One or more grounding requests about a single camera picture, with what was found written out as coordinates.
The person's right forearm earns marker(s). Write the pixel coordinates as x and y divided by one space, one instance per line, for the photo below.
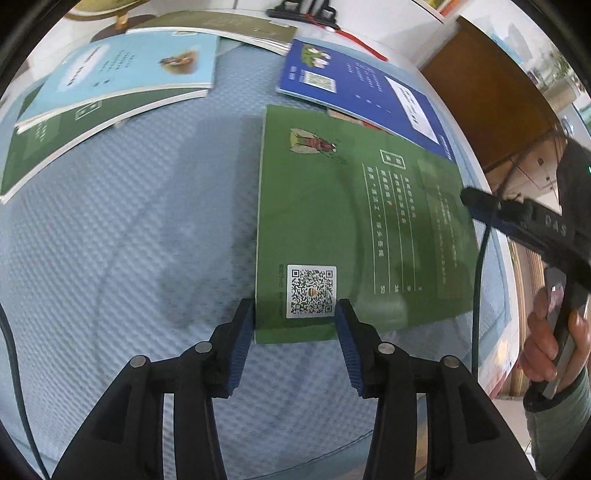
563 438

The brown wooden cabinet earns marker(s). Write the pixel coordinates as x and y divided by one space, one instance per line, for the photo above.
485 92

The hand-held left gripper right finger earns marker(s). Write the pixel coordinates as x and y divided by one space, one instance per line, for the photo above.
348 341

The dark green book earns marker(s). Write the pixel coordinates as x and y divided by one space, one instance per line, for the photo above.
37 152

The dark blue book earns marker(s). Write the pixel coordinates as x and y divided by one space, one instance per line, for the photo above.
369 78

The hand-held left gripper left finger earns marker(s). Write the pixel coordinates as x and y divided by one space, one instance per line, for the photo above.
240 341

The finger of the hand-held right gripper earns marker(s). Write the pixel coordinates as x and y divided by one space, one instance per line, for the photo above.
489 210

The light blue textured mat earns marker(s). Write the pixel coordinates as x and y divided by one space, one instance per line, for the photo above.
138 277

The light blue book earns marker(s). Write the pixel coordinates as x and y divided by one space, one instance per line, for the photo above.
115 69

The person's right hand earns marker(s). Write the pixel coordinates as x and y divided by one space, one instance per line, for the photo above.
538 350

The antique yellow globe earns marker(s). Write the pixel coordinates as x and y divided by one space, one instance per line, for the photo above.
92 5

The black metal book stand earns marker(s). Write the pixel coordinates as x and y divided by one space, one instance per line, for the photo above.
295 11

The green potted plant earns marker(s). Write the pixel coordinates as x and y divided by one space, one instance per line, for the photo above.
565 74

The bright green book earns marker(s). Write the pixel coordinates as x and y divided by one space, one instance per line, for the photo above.
323 207

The olive green book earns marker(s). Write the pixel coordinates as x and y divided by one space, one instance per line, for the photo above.
207 23

